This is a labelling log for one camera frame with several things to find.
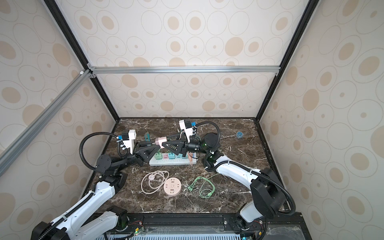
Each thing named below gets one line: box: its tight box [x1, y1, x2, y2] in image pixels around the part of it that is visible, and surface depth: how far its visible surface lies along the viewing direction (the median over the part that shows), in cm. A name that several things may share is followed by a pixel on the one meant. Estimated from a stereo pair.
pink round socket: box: [163, 177, 182, 196], surface depth 85 cm
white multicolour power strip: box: [149, 152, 197, 166], surface depth 95 cm
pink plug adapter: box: [155, 136, 167, 149], surface depth 60 cm
